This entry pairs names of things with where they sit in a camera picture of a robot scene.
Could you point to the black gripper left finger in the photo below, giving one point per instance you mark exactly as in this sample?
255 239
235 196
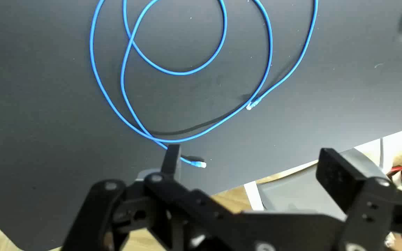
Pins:
188 200

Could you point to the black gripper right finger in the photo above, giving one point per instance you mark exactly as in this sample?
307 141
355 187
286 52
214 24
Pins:
374 210

